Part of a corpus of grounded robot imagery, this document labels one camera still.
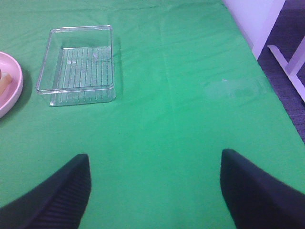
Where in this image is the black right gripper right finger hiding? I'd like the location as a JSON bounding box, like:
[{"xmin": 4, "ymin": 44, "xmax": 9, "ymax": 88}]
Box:
[{"xmin": 220, "ymin": 149, "xmax": 305, "ymax": 229}]

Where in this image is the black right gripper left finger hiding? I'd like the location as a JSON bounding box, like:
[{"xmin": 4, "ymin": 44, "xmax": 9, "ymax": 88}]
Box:
[{"xmin": 0, "ymin": 154, "xmax": 92, "ymax": 229}]

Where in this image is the bread slice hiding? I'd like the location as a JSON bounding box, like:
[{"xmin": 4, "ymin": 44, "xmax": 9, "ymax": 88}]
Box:
[{"xmin": 0, "ymin": 71, "xmax": 12, "ymax": 95}]

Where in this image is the pink plate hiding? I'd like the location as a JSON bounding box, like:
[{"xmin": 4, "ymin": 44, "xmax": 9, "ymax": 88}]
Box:
[{"xmin": 0, "ymin": 52, "xmax": 23, "ymax": 118}]

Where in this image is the clear right plastic tray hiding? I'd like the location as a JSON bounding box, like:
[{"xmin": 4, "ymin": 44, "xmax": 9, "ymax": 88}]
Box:
[{"xmin": 36, "ymin": 25, "xmax": 116, "ymax": 107}]

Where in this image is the white frame furniture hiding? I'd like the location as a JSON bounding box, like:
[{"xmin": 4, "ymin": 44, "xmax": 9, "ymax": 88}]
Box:
[{"xmin": 267, "ymin": 37, "xmax": 305, "ymax": 102}]

